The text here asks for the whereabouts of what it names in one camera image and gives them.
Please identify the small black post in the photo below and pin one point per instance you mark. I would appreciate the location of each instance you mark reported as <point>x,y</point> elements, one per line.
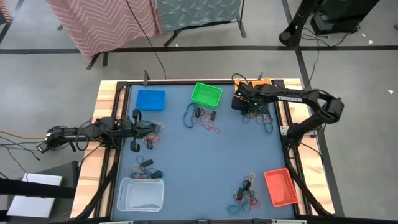
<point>146,77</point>
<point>260,76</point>

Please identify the pink chevron cloth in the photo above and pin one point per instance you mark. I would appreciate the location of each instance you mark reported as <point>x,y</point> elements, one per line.
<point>105,25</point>

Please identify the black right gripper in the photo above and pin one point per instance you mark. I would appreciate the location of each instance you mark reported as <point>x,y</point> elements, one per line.
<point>239,103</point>

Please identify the green plastic basket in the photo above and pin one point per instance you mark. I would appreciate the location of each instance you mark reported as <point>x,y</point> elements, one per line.
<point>206,95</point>

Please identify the teal blue rubber band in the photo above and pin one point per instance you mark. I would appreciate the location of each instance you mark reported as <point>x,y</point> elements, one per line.
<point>184,117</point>
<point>231,209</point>
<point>272,126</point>

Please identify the black wide rubber band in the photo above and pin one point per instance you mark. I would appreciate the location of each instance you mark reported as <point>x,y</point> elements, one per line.
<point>149,144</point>
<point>239,193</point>
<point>246,184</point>
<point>197,112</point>
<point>213,115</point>
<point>147,162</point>
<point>156,174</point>

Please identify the red striped object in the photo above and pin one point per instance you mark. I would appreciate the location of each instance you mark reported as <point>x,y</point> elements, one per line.
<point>4,11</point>

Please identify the dark navy rubber band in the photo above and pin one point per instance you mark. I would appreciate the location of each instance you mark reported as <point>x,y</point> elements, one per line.
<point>137,161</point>

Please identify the black side table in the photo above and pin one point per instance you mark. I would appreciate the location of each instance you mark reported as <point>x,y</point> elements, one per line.
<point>66,174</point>

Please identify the white metal bracket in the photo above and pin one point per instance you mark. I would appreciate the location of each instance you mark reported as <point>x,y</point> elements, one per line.
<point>118,222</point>
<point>289,221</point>
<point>283,130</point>

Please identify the green leaf-print cloth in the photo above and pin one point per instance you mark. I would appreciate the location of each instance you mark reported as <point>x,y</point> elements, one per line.
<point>199,12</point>

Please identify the white flat panel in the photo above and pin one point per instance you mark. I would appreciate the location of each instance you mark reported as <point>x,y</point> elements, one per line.
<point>31,207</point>

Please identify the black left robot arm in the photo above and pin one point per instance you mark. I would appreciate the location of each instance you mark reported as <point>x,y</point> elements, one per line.
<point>68,137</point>

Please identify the yellow orange plastic basket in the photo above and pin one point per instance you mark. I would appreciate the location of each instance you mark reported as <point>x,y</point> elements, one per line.
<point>264,82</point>

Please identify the clear plastic container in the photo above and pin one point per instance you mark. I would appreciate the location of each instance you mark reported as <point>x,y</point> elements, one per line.
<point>140,196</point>

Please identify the black aluminium table frame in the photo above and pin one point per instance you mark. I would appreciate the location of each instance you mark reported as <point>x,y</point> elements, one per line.
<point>111,186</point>

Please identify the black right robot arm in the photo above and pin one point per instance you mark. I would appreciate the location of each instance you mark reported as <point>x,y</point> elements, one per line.
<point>292,99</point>

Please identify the red rubber band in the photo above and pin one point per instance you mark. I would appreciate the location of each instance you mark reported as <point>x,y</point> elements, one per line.
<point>211,128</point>

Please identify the blue grey table mat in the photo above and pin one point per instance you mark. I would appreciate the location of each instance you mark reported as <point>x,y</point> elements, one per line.
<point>192,161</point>

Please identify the red orange plastic basket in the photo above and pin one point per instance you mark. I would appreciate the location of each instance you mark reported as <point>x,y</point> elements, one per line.
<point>281,188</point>

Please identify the black stand post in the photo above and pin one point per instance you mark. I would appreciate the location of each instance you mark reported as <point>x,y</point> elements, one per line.
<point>290,34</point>

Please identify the blue plastic basket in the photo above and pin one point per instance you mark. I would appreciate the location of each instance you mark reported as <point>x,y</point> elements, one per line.
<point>150,100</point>

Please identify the black equipment box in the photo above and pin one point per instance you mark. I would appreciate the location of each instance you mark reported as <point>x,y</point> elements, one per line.
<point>342,15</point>

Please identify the black metal cloth rack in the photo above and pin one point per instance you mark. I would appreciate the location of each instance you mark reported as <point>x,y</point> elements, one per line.
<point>242,29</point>
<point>105,59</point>

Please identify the rubber band pile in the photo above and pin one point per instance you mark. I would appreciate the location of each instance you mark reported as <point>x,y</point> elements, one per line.
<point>140,177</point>

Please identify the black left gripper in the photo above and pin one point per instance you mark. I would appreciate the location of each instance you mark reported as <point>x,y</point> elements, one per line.
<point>136,115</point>

